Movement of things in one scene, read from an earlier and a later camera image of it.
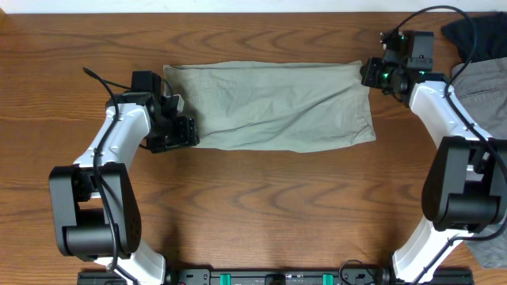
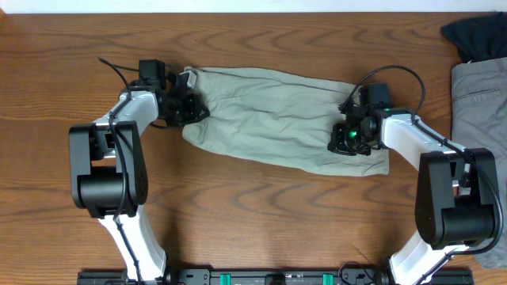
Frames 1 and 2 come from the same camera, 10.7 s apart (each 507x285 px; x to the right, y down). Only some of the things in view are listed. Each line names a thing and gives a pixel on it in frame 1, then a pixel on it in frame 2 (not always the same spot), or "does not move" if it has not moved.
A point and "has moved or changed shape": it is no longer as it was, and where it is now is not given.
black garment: x=491 y=36 does not move
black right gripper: x=367 y=75 → x=337 y=145
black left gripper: x=188 y=134 → x=195 y=104
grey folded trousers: x=482 y=86 does not move
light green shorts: x=291 y=107 has moved or changed shape
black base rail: x=277 y=277 does not move
